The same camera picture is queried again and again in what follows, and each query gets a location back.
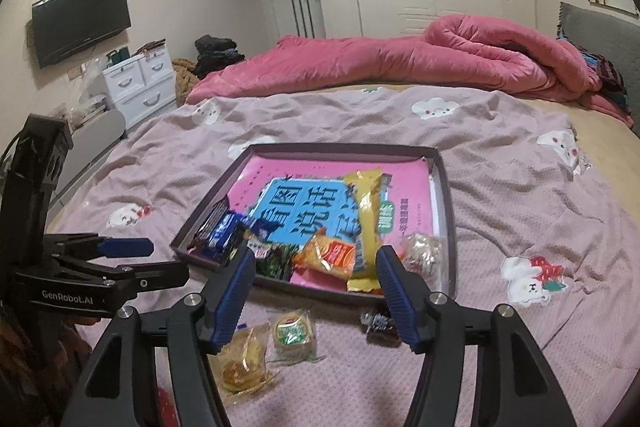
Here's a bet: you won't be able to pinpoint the Snickers bar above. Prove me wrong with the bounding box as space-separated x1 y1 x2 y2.
188 196 229 249

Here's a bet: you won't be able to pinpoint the blue foil snack packet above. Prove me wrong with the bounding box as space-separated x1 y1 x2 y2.
202 211 248 265

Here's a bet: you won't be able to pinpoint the clear bag crispy cake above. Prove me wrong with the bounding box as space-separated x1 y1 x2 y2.
207 324 279 405

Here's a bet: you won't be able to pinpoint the small dark candy packet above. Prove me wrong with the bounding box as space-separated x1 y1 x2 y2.
360 308 401 348

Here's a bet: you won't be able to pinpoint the black green pea snack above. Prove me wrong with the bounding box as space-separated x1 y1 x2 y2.
247 241 299 282

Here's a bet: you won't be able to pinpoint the clear nut cake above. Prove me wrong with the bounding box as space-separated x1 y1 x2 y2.
400 232 444 285

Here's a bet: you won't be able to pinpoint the round green label pastry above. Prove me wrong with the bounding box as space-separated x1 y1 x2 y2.
268 309 324 365

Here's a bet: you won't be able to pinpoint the orange bread packet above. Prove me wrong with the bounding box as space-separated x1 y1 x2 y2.
293 228 356 281

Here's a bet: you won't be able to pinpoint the yellow long snack bar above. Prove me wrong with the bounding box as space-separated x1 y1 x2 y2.
344 168 383 293

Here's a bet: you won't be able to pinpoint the dark shallow cardboard box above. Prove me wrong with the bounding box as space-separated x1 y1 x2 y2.
171 143 458 296

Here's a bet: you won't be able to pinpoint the pink patterned bed sheet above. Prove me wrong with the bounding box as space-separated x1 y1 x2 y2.
56 87 639 426

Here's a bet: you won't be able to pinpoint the white drawer cabinet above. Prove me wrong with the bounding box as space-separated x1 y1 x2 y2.
88 42 176 131

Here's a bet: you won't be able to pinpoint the brown knitted fabric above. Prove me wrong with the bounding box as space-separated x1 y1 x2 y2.
171 58 200 106

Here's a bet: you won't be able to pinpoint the pink and blue book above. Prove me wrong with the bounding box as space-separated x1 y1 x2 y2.
205 155 437 295

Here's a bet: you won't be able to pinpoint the dark clothes pile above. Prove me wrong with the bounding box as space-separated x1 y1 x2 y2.
192 35 245 79

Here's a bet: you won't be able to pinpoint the dark colourful clothes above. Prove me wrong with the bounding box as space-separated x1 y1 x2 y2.
578 46 631 117

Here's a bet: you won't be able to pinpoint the red pink quilt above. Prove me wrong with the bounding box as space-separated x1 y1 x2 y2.
186 14 634 127

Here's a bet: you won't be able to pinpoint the grey padded headboard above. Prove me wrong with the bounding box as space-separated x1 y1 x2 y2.
556 2 639 129

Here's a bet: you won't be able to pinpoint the black wall television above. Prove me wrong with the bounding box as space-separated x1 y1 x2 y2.
32 0 131 68

